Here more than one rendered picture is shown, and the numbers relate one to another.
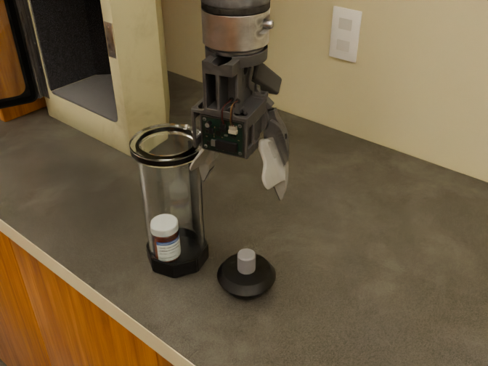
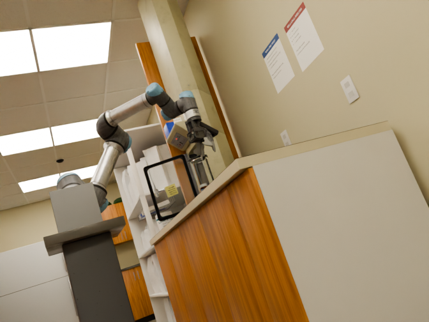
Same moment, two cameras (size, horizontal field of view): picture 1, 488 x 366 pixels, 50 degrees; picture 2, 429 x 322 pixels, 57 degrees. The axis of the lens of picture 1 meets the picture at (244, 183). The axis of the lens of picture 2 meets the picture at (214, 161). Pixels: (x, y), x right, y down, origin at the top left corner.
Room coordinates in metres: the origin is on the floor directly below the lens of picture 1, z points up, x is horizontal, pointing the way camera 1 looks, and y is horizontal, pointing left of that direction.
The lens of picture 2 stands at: (-1.11, -0.92, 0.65)
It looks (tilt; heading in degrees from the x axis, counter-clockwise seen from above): 13 degrees up; 28
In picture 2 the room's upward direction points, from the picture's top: 19 degrees counter-clockwise
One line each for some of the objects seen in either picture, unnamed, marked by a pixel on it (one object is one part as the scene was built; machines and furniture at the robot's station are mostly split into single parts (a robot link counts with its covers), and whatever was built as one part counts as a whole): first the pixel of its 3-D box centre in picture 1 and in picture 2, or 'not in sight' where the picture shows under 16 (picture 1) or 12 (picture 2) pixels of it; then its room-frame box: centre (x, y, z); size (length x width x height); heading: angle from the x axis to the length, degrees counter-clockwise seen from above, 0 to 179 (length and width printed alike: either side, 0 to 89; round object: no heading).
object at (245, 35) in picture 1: (238, 27); (193, 115); (0.57, 0.01, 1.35); 0.08 x 0.08 x 0.05
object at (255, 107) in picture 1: (234, 97); (196, 130); (0.56, 0.01, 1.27); 0.09 x 0.08 x 0.12; 156
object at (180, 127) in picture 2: not in sight; (180, 137); (1.04, 0.41, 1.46); 0.32 x 0.11 x 0.10; 50
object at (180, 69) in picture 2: not in sight; (174, 41); (1.18, 0.29, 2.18); 0.32 x 0.25 x 0.93; 50
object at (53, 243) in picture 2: not in sight; (84, 236); (0.11, 0.47, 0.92); 0.32 x 0.32 x 0.04; 53
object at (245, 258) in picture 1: (246, 269); not in sight; (0.59, 0.00, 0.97); 0.09 x 0.09 x 0.07
